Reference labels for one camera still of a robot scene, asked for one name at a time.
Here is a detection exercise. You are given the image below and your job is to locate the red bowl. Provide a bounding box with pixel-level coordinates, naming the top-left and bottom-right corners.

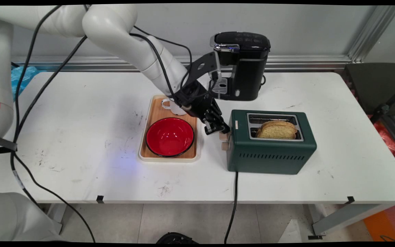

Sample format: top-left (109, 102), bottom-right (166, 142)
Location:
top-left (145, 117), bottom-right (196, 158)

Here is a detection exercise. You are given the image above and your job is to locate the grey table leg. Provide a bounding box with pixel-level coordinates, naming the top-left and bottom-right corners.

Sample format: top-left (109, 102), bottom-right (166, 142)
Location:
top-left (312, 204), bottom-right (392, 237)

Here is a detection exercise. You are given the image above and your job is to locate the slanted aluminium frame post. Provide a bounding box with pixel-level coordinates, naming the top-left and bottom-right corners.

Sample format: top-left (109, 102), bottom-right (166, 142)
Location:
top-left (347, 5), bottom-right (395, 63)

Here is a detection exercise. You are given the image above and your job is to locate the white enamel mug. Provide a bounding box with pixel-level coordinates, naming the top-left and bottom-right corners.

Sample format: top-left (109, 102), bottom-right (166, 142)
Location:
top-left (161, 98), bottom-right (188, 116)

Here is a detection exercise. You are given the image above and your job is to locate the horizontal aluminium frame rail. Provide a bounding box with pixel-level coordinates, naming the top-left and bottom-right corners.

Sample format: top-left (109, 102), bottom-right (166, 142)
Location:
top-left (11, 55), bottom-right (353, 72)

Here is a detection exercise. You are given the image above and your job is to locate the blue cloth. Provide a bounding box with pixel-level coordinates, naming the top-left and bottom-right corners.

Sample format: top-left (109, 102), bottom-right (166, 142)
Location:
top-left (11, 66), bottom-right (43, 102)

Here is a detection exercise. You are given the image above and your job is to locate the orange floor mat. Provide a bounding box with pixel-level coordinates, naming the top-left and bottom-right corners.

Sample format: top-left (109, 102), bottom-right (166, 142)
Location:
top-left (363, 205), bottom-right (395, 242)

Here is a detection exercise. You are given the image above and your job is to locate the wooden serving tray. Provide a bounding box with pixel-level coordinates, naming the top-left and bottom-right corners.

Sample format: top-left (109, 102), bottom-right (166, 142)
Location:
top-left (139, 94), bottom-right (202, 162)

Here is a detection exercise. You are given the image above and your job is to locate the black toaster power cord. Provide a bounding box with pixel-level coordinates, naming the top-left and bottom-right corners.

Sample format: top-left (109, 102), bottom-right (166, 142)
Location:
top-left (224, 171), bottom-right (239, 244)

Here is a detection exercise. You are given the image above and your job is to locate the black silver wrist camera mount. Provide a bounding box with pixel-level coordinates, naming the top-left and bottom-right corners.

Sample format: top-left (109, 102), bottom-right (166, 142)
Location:
top-left (186, 51), bottom-right (223, 91)

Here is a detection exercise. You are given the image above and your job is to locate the black cable strap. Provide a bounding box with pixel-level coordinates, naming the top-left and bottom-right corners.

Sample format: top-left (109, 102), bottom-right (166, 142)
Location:
top-left (0, 134), bottom-right (18, 155)

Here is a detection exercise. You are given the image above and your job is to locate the black coffee maker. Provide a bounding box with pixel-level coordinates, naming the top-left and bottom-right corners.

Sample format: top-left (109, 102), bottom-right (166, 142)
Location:
top-left (210, 32), bottom-right (271, 102)

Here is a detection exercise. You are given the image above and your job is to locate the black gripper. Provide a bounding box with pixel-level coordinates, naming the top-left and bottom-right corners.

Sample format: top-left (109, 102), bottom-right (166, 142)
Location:
top-left (176, 82), bottom-right (231, 136)

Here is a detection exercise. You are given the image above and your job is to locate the black round floor object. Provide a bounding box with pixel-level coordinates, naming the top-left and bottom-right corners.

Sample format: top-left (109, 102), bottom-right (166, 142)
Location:
top-left (155, 232), bottom-right (198, 244)

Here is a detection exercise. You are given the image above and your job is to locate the green two-slot toaster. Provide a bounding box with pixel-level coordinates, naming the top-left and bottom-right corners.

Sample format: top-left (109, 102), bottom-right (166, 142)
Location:
top-left (227, 109), bottom-right (318, 175)

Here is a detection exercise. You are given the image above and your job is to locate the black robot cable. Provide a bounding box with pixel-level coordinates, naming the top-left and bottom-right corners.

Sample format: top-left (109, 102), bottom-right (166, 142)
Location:
top-left (10, 4), bottom-right (219, 243)

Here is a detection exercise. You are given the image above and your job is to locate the toast bread slice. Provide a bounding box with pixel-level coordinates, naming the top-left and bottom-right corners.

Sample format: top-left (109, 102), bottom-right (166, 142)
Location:
top-left (256, 123), bottom-right (298, 140)
top-left (260, 120), bottom-right (298, 130)

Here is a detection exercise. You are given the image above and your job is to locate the red plastic bag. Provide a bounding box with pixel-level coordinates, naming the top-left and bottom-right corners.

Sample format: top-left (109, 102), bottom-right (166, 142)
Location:
top-left (373, 121), bottom-right (395, 159)

